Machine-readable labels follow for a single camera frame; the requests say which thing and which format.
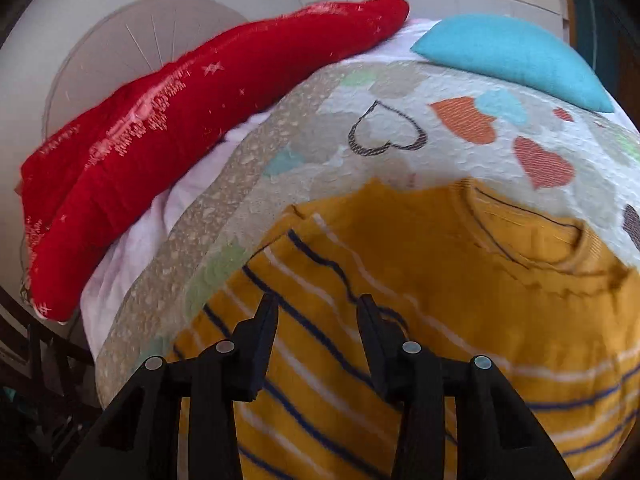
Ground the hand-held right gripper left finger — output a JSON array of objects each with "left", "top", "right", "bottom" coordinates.
[{"left": 60, "top": 293, "right": 281, "bottom": 480}]

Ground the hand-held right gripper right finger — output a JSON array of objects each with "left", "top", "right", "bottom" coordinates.
[{"left": 356, "top": 295, "right": 576, "bottom": 480}]

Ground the teal curtain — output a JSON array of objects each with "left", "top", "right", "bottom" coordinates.
[{"left": 572, "top": 0, "right": 621, "bottom": 78}]

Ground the grey round headboard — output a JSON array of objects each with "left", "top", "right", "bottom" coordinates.
[{"left": 42, "top": 0, "right": 251, "bottom": 136}]

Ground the red patterned pillow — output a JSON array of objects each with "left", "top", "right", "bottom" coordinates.
[{"left": 20, "top": 0, "right": 411, "bottom": 322}]

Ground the heart printed bedspread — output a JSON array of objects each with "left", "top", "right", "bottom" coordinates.
[{"left": 95, "top": 57, "right": 640, "bottom": 411}]

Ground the white bed sheet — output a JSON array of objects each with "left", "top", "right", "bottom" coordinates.
[{"left": 80, "top": 17, "right": 441, "bottom": 361}]

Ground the light blue pillow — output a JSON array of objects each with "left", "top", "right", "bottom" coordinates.
[{"left": 411, "top": 14, "right": 615, "bottom": 113}]

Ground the yellow striped sweater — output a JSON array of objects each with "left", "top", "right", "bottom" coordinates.
[{"left": 167, "top": 177, "right": 640, "bottom": 480}]

